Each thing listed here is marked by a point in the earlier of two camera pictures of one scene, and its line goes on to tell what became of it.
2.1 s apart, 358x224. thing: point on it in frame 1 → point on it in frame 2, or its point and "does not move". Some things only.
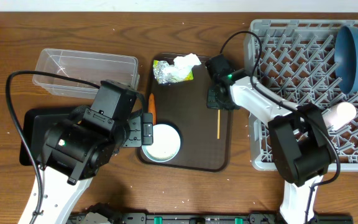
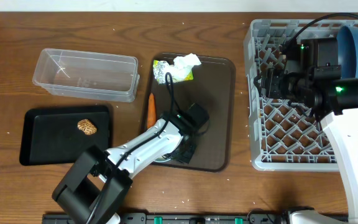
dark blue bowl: x=353 y=59 does not move
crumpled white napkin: x=184 y=64 does not move
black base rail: x=204 y=218 does not move
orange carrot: x=151 y=107 does not move
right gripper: x=214 y=97 → x=270 y=84
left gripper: x=137 y=132 → x=184 y=149
